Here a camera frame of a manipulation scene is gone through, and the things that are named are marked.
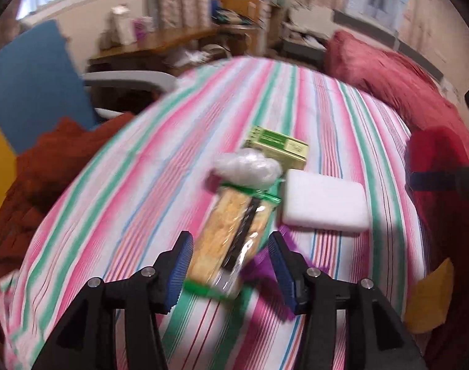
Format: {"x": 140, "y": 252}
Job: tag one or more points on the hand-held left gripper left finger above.
{"x": 182, "y": 266}

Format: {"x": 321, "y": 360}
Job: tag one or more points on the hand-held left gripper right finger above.
{"x": 280, "y": 266}

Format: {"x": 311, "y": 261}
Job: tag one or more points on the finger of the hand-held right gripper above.
{"x": 435, "y": 183}

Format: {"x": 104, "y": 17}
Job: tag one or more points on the snack packet with green edges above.
{"x": 226, "y": 223}

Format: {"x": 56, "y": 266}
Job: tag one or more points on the purple object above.
{"x": 259, "y": 268}

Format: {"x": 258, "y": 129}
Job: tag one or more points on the white rectangular block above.
{"x": 323, "y": 200}

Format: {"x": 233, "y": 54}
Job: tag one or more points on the crumpled clear plastic bag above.
{"x": 246, "y": 167}

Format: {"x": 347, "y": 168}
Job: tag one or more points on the yellow flat object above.
{"x": 431, "y": 300}

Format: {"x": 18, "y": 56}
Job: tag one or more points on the gold and green box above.
{"x": 280, "y": 146}

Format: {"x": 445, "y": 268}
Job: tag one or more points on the brown blanket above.
{"x": 45, "y": 162}

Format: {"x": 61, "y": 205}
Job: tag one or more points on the white chair armrest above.
{"x": 130, "y": 79}

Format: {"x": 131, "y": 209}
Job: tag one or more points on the white papers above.
{"x": 196, "y": 56}

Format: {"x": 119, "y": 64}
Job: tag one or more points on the wooden desk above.
{"x": 161, "y": 42}

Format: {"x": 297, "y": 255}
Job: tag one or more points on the grey yellow blue chair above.
{"x": 34, "y": 84}

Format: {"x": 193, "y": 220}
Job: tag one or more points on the purple container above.
{"x": 142, "y": 30}

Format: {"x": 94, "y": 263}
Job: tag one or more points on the white bag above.
{"x": 122, "y": 25}

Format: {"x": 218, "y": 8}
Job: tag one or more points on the wooden shelf cabinet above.
{"x": 250, "y": 15}

